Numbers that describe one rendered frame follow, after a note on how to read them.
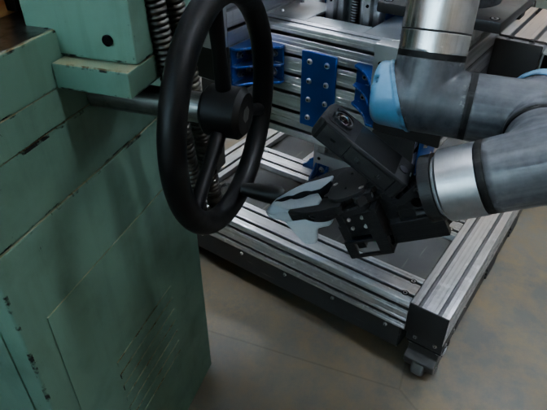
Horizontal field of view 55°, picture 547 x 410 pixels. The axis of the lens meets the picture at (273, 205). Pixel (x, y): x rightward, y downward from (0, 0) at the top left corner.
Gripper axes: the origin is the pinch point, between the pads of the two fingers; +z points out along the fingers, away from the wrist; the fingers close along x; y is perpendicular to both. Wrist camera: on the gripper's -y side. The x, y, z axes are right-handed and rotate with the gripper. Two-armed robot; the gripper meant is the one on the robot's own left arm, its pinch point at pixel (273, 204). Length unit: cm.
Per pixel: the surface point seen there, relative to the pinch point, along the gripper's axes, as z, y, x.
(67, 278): 24.4, -3.1, -13.2
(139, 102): 9.0, -17.8, -1.1
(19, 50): 11.2, -28.4, -9.7
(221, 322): 58, 49, 33
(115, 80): 6.1, -21.5, -5.5
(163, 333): 39.2, 23.3, 3.3
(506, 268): -3, 83, 83
